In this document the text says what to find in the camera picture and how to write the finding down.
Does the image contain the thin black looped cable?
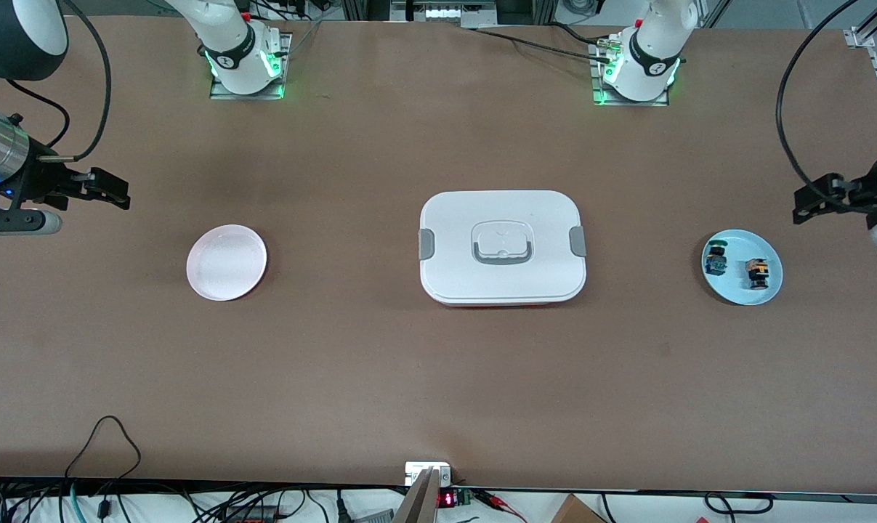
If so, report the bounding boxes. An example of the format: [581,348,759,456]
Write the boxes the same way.
[64,415,142,484]

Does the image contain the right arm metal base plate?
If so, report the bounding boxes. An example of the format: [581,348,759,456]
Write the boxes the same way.
[209,33,291,100]

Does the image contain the white power strip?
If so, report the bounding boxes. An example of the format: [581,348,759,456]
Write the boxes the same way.
[422,6,477,23]

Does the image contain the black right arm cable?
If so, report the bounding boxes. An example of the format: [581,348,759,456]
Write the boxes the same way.
[6,0,112,162]

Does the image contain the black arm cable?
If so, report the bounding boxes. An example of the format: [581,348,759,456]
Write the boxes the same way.
[6,0,112,162]
[775,0,864,208]

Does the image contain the light blue round plate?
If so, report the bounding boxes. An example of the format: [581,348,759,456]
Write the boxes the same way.
[701,229,784,306]

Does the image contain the white lidded lunch box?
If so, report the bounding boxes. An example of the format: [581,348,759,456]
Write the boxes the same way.
[418,190,588,307]

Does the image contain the aluminium camera mount profile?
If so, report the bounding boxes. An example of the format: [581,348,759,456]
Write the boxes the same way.
[393,468,440,523]

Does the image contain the brown cardboard box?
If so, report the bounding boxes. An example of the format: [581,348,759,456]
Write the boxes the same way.
[551,494,607,523]

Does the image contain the black green small part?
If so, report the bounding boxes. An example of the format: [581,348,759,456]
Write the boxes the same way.
[704,240,730,277]

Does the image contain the black base cable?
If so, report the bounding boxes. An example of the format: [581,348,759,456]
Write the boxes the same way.
[464,28,617,62]

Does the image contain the pink round plate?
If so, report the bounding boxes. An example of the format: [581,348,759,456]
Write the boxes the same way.
[186,224,268,302]

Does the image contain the aluminium frame profile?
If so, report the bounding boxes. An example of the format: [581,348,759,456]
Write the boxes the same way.
[844,0,877,50]

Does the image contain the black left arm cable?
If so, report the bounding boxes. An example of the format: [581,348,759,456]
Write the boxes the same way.
[775,0,864,208]

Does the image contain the red clip leads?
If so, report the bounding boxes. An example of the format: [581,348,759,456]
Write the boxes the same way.
[474,490,530,523]

